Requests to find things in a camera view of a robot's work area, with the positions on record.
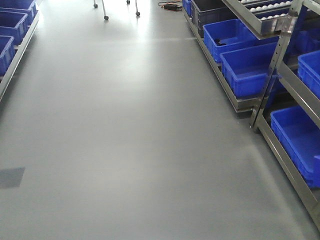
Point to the left steel shelf rail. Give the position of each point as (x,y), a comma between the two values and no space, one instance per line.
(19,52)

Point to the blue crate shelf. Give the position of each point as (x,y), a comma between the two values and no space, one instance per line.
(309,71)
(245,70)

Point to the blue crate left middle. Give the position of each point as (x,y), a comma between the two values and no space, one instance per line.
(14,24)

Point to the blue crate middle shelf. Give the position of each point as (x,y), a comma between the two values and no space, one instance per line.
(309,71)

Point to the blue crate bottom near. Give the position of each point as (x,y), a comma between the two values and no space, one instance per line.
(300,137)

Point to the steel roller shelf rack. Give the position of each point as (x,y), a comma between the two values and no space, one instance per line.
(282,88)

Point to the blue crate lower shelf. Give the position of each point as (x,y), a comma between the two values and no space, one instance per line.
(245,70)

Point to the blue crate left lower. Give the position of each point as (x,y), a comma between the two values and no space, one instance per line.
(7,53)

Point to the dark navy crate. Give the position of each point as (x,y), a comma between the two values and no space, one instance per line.
(209,11)

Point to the blue crate with black part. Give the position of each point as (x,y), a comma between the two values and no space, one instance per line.
(230,35)

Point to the black orange device on floor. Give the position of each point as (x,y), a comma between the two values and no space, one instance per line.
(174,6)

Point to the steel cart with casters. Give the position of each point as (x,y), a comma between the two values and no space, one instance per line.
(106,9)

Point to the blue crate left upper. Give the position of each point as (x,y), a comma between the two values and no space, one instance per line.
(28,7)

